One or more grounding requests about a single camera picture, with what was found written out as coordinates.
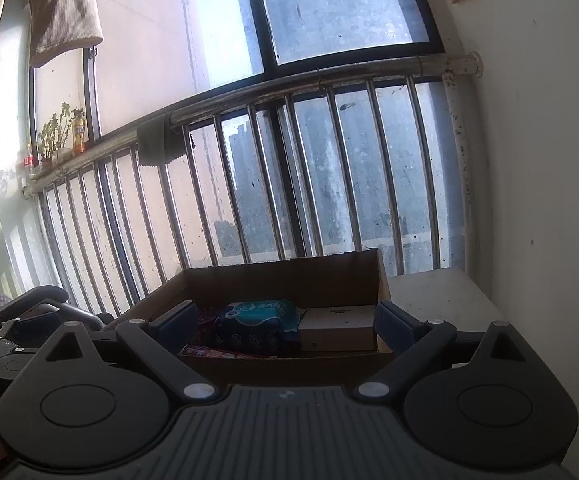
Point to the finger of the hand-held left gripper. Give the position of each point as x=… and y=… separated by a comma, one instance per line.
x=34, y=322

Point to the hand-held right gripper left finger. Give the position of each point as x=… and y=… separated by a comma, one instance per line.
x=179, y=326

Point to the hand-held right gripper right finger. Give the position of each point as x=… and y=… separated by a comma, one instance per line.
x=394, y=327

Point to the red toothpaste tube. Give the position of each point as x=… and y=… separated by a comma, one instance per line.
x=204, y=351

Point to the white rectangular box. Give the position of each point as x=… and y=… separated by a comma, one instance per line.
x=337, y=327

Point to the blue wet wipes pack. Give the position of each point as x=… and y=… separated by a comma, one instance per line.
x=254, y=320

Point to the brown cardboard box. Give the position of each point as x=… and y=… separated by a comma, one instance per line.
x=279, y=280

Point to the red drink bottle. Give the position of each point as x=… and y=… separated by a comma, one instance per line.
x=29, y=162

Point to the white vertical pipe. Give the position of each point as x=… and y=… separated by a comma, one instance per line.
x=460, y=160

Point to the grey cloth on railing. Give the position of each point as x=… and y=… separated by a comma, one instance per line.
x=159, y=142

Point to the green potted plant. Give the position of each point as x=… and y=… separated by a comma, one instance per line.
x=51, y=135

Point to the orange drink bottle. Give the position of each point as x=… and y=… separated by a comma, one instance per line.
x=79, y=135

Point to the metal window railing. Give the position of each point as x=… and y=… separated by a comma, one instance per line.
x=369, y=71

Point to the dark window frame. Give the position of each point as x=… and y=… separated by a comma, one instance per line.
x=257, y=10

